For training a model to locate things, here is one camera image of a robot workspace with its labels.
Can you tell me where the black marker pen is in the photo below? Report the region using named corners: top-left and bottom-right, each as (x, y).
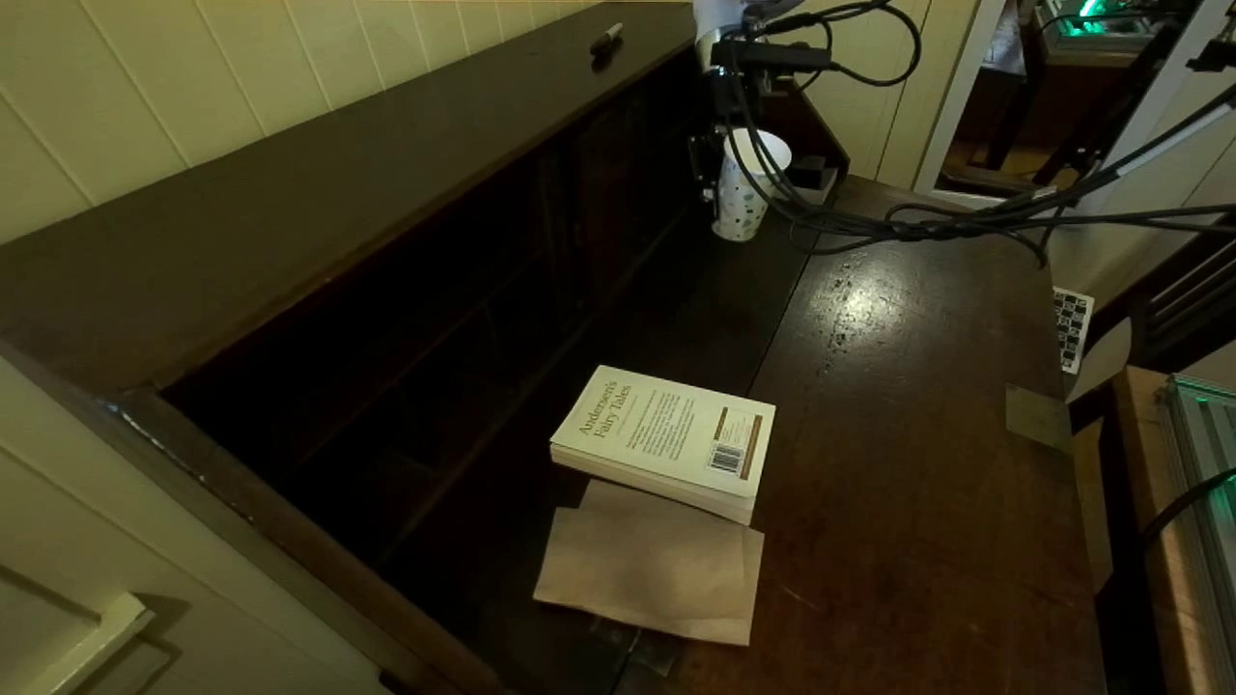
top-left (591, 25), bottom-right (626, 68)

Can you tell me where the dark wooden secretary desk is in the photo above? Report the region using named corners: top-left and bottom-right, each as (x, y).
top-left (0, 5), bottom-right (1106, 695)

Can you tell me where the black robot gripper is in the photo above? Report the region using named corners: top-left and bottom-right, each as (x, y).
top-left (698, 30), bottom-right (829, 126)

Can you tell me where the white paperback book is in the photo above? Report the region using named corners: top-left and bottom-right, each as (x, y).
top-left (550, 362), bottom-right (776, 525)

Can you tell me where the white dotted paper cup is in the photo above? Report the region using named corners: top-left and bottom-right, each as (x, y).
top-left (712, 126), bottom-right (791, 245)

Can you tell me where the small tan sticky note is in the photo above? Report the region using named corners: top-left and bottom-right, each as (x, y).
top-left (1003, 386), bottom-right (1069, 451)

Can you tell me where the black cable bundle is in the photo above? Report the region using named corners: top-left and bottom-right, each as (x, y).
top-left (693, 0), bottom-right (1236, 259)

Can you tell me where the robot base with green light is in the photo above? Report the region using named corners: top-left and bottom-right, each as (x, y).
top-left (1165, 378), bottom-right (1236, 695)

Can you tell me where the white perforated vent panel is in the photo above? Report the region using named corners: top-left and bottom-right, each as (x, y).
top-left (1053, 287), bottom-right (1094, 373)

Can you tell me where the brown paper envelope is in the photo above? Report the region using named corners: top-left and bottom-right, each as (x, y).
top-left (532, 481), bottom-right (766, 650)

